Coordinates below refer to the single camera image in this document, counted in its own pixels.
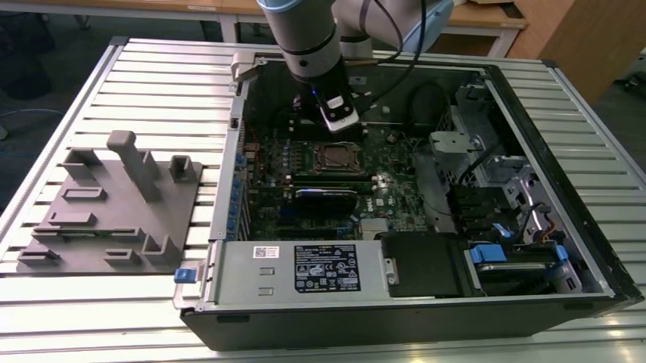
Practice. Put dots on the silver CPU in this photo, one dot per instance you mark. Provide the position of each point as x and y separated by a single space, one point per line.
338 157

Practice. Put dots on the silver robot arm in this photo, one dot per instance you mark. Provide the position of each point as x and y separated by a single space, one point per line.
313 45

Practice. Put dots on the CPU socket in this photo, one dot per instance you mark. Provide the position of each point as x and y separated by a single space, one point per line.
318 170

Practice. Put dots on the white case label sticker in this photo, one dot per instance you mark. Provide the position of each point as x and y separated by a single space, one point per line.
357 79

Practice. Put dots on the copper coloured rod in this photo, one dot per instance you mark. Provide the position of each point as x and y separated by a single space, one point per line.
364 61

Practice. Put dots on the grey case latch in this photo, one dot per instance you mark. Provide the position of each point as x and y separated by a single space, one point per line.
242 66

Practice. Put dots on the black graphics card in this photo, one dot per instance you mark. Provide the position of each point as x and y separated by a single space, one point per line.
326 204

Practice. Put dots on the green motherboard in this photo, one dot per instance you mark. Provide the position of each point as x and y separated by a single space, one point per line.
398 193

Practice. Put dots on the silver drive cage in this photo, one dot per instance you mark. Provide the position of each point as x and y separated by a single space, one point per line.
454 141

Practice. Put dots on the silver chipset heatsink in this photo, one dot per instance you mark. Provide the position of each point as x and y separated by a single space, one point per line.
377 225

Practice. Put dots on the grey parts rack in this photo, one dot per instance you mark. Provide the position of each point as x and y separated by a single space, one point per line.
126 211

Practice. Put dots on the silver power supply unit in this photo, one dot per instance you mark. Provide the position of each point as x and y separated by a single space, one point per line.
237 280

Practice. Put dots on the black plastic shroud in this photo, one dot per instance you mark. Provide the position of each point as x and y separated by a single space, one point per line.
429 264

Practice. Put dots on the blue power supply latch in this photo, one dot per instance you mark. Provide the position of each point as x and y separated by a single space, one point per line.
185 276

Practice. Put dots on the green RAM stick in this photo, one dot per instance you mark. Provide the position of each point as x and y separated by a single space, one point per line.
86 234

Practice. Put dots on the wooden cabinet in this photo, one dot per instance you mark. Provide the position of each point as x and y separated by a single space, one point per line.
581 38

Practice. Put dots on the black PC case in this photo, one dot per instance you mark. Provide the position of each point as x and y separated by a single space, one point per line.
353 329

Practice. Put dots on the black hard disk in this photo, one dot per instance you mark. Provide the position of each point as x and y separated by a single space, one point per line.
510 280

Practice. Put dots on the blue plastic clip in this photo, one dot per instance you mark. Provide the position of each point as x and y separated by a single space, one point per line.
560 252

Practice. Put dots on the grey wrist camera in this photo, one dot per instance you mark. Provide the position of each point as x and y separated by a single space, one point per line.
297 104

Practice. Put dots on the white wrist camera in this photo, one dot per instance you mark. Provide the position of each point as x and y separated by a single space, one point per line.
344 123

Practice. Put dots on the wooden desk white frame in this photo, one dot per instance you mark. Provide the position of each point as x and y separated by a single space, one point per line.
126 4
485 20

